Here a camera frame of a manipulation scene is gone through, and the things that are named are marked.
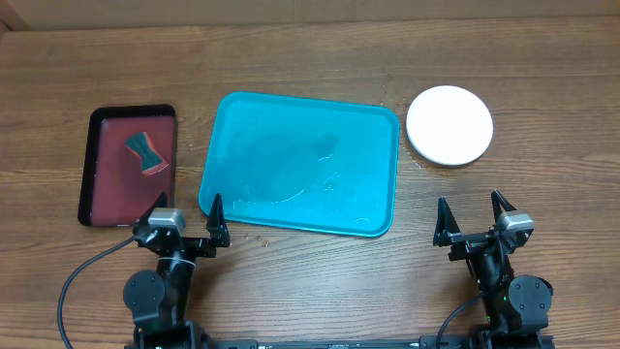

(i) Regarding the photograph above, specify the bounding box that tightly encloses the black red-lined tray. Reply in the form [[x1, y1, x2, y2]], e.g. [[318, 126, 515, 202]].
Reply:
[[77, 104, 177, 227]]

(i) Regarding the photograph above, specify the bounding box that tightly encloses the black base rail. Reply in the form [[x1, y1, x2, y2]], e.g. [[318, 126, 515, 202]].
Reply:
[[123, 333, 556, 349]]

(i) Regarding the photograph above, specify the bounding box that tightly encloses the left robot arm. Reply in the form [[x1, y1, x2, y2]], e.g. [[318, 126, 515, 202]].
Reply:
[[123, 194, 231, 349]]

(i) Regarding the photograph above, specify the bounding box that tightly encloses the white plate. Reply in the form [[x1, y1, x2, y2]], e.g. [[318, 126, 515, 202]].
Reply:
[[405, 85, 494, 167]]

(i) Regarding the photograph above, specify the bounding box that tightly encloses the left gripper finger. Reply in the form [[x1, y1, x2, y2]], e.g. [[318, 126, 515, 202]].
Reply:
[[205, 194, 230, 242], [138, 192, 168, 226]]

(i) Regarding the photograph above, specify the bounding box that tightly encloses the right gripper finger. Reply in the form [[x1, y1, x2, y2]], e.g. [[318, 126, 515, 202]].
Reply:
[[490, 189, 515, 214], [434, 197, 459, 238]]

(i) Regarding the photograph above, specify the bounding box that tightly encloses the red sponge with dark scourer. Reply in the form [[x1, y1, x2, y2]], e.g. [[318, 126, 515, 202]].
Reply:
[[125, 132, 169, 176]]

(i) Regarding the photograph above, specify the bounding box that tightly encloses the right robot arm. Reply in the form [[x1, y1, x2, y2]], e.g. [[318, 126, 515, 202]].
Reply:
[[432, 190, 554, 349]]

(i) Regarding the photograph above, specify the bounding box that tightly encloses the teal plastic tray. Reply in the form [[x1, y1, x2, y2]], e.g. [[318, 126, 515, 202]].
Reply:
[[198, 92, 400, 238]]

